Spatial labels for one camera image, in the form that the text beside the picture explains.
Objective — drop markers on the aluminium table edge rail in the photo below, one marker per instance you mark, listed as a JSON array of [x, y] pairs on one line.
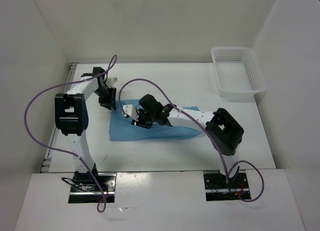
[[59, 114]]

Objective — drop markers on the white plastic basket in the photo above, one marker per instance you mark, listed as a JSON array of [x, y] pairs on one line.
[[237, 72]]

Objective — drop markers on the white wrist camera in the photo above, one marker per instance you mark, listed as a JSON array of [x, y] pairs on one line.
[[131, 111], [110, 82]]

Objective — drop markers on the light blue shorts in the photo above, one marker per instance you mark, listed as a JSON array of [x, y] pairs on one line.
[[121, 130]]

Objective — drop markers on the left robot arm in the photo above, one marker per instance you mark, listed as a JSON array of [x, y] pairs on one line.
[[72, 119]]

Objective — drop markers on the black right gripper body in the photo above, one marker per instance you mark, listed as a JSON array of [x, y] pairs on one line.
[[146, 119]]

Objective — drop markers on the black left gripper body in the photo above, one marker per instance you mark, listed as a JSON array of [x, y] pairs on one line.
[[106, 95]]

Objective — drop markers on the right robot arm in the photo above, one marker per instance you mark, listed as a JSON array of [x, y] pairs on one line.
[[224, 132]]

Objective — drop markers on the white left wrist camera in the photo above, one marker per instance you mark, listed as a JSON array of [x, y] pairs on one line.
[[110, 82]]

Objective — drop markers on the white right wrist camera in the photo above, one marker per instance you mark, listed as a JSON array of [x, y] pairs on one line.
[[131, 111]]

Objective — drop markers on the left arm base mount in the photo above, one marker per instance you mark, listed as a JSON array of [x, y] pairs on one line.
[[86, 191]]

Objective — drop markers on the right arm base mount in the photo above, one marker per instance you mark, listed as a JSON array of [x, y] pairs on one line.
[[216, 188]]

